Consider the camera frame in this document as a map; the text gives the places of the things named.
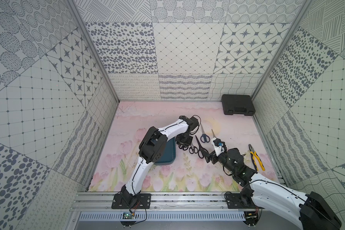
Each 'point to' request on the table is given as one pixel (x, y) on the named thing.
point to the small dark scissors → (213, 135)
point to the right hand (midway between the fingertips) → (208, 146)
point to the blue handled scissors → (204, 138)
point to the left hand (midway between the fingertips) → (185, 144)
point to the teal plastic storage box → (169, 155)
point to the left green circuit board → (128, 215)
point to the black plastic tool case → (237, 104)
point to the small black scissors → (193, 148)
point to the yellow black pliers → (256, 158)
